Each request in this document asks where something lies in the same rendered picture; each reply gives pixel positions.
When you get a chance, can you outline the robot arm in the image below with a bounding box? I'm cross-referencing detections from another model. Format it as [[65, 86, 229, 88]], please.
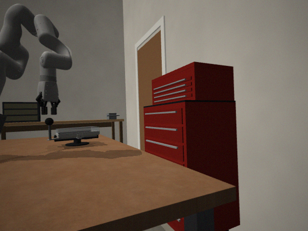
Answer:
[[0, 4, 72, 95]]

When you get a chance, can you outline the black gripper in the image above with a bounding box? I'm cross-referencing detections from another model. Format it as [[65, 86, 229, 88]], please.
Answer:
[[36, 81, 60, 115]]

